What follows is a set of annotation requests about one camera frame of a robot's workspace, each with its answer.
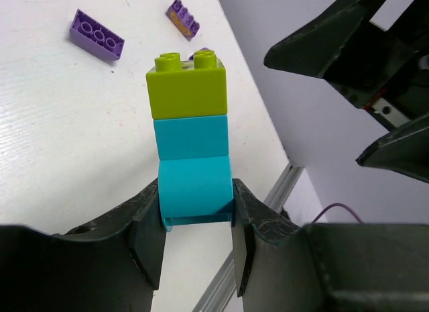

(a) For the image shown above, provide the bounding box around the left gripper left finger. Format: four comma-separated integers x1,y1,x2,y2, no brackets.
1,182,166,311

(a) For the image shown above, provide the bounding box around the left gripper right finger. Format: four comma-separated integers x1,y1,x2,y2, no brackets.
232,179,428,311

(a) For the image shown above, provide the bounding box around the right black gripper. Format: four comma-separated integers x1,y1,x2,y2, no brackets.
263,0,429,183

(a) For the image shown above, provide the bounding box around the cyan round lego piece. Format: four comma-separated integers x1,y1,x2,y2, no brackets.
154,115,233,231

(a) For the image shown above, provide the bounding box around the purple round lego piece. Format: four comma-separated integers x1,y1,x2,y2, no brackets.
188,47,211,61

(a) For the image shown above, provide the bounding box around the small yellow-green lego brick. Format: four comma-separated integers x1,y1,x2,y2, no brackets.
145,50,227,119

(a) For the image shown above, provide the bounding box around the purple printed lego brick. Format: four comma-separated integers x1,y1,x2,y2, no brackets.
166,0,200,41

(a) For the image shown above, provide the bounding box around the purple lego brick upside-down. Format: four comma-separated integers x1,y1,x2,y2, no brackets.
69,9,125,62

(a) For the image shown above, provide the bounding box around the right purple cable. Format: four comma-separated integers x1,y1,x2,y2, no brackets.
310,203,365,225

